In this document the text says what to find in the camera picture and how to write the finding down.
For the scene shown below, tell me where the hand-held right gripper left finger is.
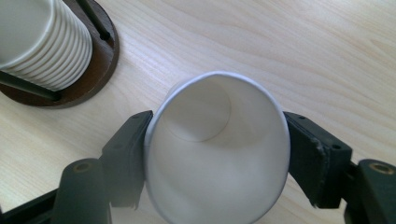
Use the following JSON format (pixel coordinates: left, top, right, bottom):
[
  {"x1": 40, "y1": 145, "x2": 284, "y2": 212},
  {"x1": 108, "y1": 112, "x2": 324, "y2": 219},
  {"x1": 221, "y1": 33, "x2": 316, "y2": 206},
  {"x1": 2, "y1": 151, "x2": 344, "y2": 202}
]
[{"x1": 101, "y1": 110, "x2": 154, "y2": 209}]

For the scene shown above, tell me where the dark brown double cup holder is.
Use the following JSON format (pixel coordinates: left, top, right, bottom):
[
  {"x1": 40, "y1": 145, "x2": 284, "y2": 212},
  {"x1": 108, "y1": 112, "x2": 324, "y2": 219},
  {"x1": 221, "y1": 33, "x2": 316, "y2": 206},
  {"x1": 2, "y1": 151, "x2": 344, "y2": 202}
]
[{"x1": 0, "y1": 0, "x2": 120, "y2": 109}]

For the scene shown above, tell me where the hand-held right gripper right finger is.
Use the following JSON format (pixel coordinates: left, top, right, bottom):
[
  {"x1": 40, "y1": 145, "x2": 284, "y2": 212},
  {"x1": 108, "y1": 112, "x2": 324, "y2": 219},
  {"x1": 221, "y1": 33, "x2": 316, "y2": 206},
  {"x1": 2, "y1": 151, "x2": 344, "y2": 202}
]
[{"x1": 283, "y1": 111, "x2": 353, "y2": 209}]

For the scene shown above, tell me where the single white paper cup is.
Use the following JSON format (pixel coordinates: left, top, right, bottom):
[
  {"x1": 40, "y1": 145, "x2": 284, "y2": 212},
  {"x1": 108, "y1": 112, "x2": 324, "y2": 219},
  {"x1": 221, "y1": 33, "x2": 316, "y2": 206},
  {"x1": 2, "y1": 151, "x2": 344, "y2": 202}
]
[{"x1": 143, "y1": 70, "x2": 291, "y2": 224}]

